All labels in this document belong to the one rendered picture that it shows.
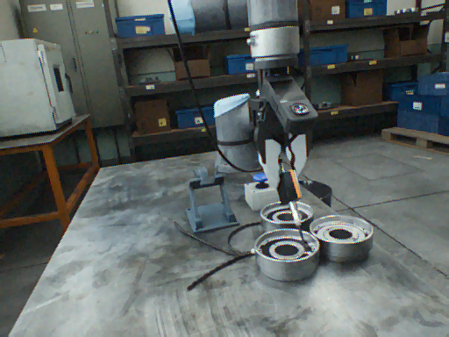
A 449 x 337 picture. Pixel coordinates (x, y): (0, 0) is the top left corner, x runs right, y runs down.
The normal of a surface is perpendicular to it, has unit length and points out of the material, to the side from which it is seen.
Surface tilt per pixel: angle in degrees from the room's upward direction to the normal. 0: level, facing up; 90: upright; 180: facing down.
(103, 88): 90
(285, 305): 0
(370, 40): 90
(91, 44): 90
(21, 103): 91
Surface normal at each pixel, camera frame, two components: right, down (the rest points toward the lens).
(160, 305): -0.10, -0.95
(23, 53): 0.18, 0.27
